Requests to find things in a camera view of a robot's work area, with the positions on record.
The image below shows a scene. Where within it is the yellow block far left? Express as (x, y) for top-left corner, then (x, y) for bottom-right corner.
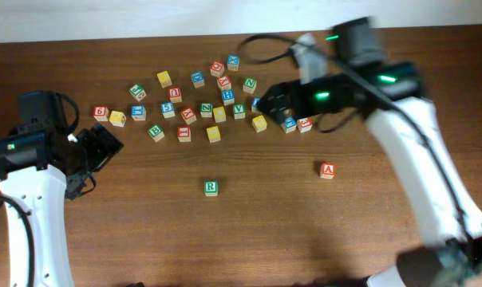
(109, 111), (127, 127)

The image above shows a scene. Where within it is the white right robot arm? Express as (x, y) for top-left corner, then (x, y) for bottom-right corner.
(257, 18), (482, 286)

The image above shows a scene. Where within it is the green V block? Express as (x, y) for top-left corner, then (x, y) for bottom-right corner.
(233, 104), (246, 120)

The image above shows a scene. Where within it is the green N block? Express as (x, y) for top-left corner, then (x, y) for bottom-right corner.
(243, 77), (257, 94)

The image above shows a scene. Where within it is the green B block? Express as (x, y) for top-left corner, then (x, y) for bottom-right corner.
(148, 124), (164, 142)

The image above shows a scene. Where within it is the yellow block top left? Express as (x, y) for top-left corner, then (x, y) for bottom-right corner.
(156, 70), (172, 88)

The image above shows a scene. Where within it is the red 6 block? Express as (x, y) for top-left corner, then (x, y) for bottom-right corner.
(93, 106), (109, 122)

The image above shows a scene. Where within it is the blue D block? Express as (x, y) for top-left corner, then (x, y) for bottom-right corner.
(191, 71), (205, 88)

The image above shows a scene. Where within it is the blue 5 block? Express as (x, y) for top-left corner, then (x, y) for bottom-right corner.
(160, 102), (176, 119)

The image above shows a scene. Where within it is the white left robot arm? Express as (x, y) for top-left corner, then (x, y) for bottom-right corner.
(0, 124), (123, 286)

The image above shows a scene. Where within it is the blue P block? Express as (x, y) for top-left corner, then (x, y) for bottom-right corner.
(251, 97), (260, 113)

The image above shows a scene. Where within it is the blue H block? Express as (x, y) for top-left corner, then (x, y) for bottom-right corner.
(221, 89), (235, 106)

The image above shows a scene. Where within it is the green R block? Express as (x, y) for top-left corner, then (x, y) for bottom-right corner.
(204, 180), (219, 196)

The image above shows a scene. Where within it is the red 3 block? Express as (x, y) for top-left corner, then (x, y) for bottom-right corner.
(297, 117), (313, 133)

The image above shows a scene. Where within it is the green Z block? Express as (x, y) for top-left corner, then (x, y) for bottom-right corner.
(200, 103), (212, 118)

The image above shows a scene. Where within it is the yellow block centre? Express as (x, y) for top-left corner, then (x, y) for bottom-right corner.
(212, 106), (227, 123)

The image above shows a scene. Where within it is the yellow S block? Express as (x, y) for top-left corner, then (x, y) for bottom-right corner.
(206, 126), (221, 143)
(252, 115), (267, 132)

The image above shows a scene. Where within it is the red C block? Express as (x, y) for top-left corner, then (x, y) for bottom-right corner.
(210, 61), (225, 77)

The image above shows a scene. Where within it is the blue T block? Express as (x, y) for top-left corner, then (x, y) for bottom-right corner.
(281, 116), (297, 133)

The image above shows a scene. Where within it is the blue X block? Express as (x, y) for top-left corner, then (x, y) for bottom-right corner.
(227, 54), (240, 71)

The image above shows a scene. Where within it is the red X block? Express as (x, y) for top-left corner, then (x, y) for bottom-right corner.
(216, 75), (231, 91)

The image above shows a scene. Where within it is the red Y block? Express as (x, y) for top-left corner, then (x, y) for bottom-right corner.
(180, 107), (197, 125)

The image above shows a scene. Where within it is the red I block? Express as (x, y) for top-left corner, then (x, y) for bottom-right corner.
(177, 126), (191, 142)

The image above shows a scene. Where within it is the red A block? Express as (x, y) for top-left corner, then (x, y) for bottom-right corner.
(320, 163), (336, 179)

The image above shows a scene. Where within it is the green J block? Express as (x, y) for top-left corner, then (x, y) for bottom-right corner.
(128, 84), (147, 101)

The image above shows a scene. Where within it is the red U block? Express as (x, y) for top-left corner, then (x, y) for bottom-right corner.
(168, 88), (182, 103)

